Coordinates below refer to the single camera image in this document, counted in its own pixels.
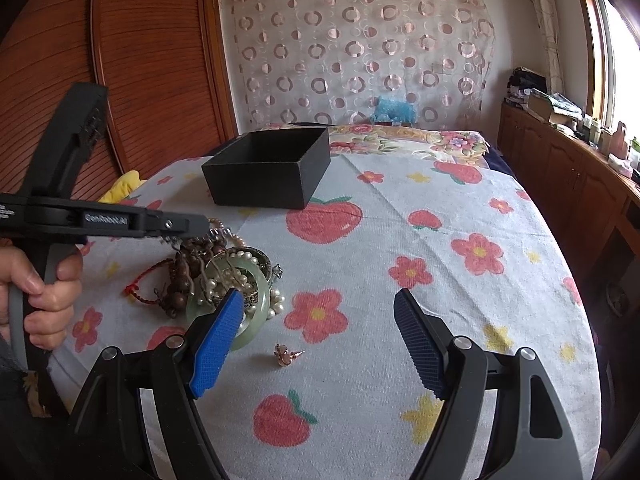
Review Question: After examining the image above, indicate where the rose gold flower earring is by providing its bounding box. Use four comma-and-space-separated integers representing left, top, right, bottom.
273, 344, 305, 367

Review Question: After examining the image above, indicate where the red braided string bracelet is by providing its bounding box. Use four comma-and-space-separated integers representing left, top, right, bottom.
122, 257, 177, 306

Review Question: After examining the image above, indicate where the black jewelry box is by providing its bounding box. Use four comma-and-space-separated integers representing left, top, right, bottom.
202, 127, 331, 210

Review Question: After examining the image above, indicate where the person's left hand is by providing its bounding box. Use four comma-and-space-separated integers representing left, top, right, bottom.
1, 246, 84, 350

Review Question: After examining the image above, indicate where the green jade bangle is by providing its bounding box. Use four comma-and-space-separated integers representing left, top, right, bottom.
186, 247, 273, 351

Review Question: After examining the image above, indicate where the yellow plush toy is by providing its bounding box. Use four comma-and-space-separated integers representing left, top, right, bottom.
99, 170, 145, 204

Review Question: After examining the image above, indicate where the wooden wardrobe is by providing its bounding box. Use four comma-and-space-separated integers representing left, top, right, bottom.
1, 0, 238, 200

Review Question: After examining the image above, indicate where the wooden side cabinet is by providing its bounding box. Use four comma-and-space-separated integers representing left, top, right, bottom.
497, 101, 640, 281

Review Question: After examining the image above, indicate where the blue plush toy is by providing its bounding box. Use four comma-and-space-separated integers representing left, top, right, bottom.
370, 96, 418, 126

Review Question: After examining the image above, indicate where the pink bottle on cabinet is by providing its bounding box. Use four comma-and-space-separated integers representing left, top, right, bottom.
610, 120, 629, 160

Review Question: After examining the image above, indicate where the dark clothes pile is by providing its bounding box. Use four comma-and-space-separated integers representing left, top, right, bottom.
504, 66, 548, 106

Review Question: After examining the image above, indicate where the sheer circle pattern curtain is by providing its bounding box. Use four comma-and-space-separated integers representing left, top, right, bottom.
221, 0, 495, 130

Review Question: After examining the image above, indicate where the white pearl necklace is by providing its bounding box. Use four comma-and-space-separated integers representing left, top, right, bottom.
196, 218, 286, 323

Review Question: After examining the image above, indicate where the window with wooden frame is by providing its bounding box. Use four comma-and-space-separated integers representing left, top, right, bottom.
579, 0, 639, 140

